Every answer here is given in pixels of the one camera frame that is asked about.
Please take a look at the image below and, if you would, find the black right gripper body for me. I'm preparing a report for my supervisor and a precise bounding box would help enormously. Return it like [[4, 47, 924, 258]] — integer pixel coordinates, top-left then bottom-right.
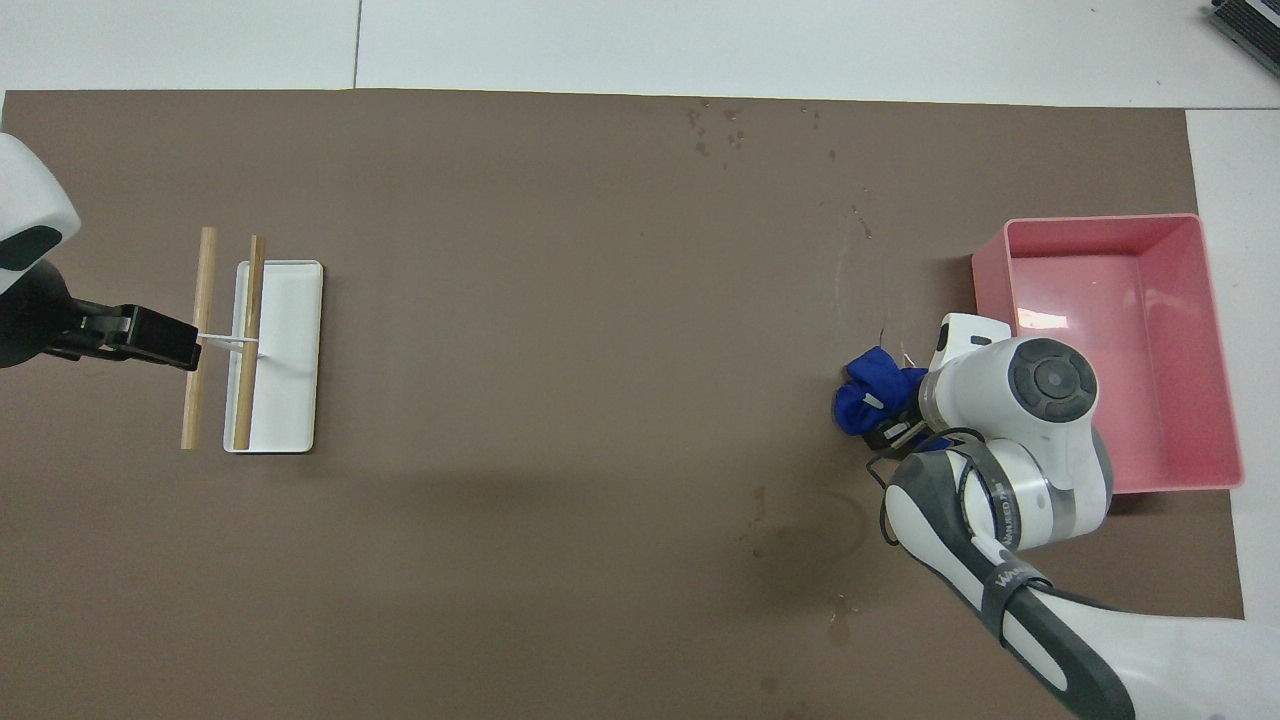
[[868, 415, 936, 451]]

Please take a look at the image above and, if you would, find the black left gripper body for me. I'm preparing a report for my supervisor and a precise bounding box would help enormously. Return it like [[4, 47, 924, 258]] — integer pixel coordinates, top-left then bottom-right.
[[0, 262, 131, 369]]

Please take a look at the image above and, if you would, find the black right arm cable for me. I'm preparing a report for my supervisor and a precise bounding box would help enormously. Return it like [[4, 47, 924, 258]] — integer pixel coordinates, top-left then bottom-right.
[[866, 428, 991, 549]]

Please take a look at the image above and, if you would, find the pink plastic bin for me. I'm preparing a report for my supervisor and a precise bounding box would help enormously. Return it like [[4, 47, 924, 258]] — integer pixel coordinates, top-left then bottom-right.
[[971, 213, 1244, 496]]

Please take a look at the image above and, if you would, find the brown table mat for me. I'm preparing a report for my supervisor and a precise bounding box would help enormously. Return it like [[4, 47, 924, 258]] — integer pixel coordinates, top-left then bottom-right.
[[0, 88, 1246, 720]]

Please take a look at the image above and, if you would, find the white towel rack base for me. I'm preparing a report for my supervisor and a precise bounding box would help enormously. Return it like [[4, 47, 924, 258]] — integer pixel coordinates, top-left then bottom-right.
[[196, 260, 325, 455]]

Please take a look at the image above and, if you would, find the blue towel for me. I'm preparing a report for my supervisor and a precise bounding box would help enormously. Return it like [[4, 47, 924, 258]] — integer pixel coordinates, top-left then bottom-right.
[[834, 346, 933, 437]]

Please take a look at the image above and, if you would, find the grey ribbed device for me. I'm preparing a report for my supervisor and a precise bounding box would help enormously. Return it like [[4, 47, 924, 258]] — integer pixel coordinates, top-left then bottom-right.
[[1205, 0, 1280, 51]]

